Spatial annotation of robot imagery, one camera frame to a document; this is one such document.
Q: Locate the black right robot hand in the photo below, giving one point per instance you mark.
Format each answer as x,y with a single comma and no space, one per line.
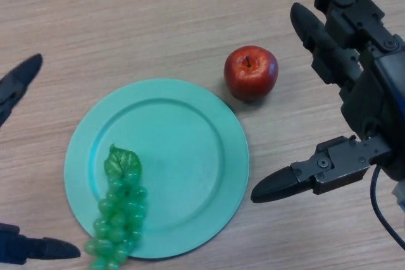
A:
370,93

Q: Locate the green plastic grape bunch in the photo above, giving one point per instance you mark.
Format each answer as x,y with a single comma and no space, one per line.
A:
120,206

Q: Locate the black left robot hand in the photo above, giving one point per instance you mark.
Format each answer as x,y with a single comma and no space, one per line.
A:
47,249

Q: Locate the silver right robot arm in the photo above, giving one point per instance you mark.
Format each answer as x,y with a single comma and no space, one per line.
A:
399,195

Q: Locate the red apple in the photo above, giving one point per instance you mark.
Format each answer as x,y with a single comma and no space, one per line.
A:
251,75

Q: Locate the green round plate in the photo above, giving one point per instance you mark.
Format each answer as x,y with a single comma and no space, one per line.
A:
177,156

